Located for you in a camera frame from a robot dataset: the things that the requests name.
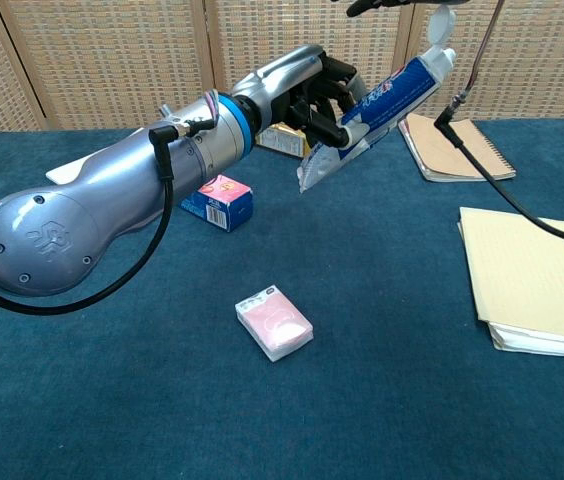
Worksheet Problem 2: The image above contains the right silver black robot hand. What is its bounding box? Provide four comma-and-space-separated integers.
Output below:
345, 0, 463, 18

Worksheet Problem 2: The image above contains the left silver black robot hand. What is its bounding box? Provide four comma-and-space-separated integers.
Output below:
230, 43, 371, 150

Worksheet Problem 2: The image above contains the blue white toothpaste tube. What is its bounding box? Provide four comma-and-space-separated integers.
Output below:
295, 4, 458, 194

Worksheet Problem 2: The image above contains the yellow box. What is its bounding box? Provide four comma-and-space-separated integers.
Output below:
255, 123, 313, 159

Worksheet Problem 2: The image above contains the blue pink cookie box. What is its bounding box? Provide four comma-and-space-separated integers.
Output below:
177, 173, 254, 234

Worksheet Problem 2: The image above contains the brown spiral notebook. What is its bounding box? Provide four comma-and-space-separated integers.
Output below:
398, 112, 517, 183

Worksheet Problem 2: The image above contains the white flat card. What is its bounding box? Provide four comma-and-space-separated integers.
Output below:
45, 162, 86, 184

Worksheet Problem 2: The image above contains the pink tissue pack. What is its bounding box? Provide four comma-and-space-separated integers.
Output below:
234, 285, 314, 363

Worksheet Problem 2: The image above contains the beige paper notepad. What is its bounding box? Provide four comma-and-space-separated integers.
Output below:
457, 206, 564, 361

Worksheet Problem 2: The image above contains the blue table mat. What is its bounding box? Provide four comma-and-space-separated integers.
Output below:
0, 117, 564, 480

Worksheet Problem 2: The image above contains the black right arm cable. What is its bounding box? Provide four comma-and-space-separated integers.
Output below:
434, 0, 564, 246

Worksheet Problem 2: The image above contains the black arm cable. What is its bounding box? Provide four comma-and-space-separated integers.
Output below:
0, 124, 191, 316
434, 0, 564, 246

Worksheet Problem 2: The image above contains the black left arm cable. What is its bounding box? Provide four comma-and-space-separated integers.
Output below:
0, 124, 191, 316

